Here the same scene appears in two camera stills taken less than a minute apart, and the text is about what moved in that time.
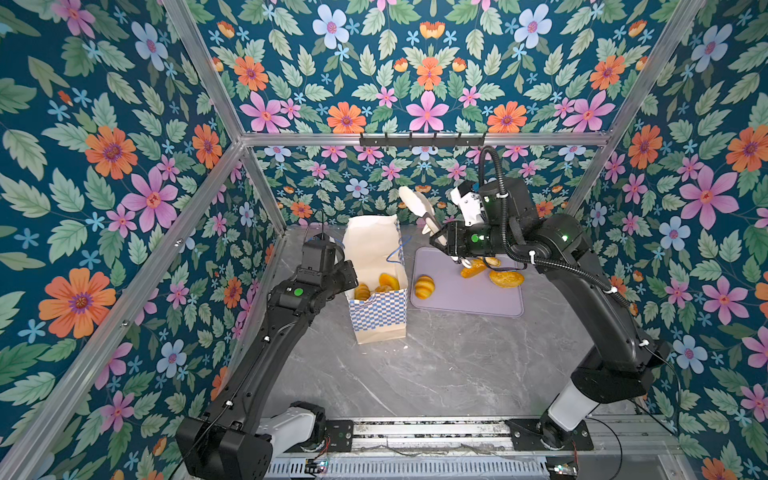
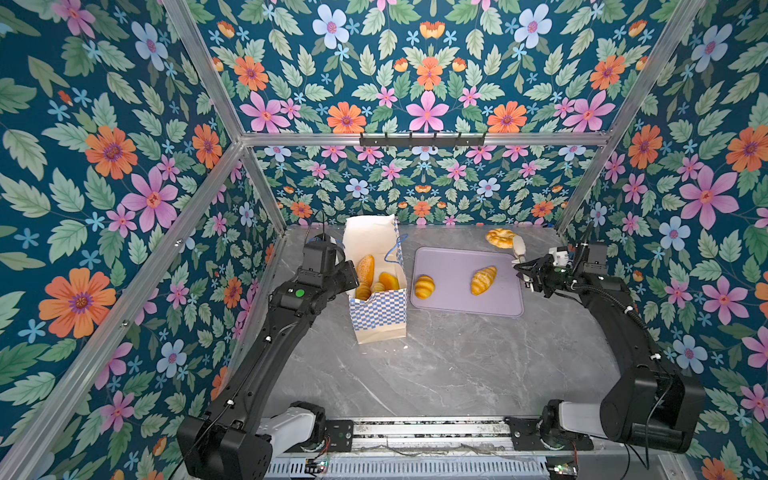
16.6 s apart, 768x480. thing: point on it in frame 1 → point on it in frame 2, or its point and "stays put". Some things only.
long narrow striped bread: [362, 292] stays put
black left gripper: [348, 268] stays put
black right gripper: [454, 232] → [538, 272]
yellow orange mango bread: [387, 279] stays put
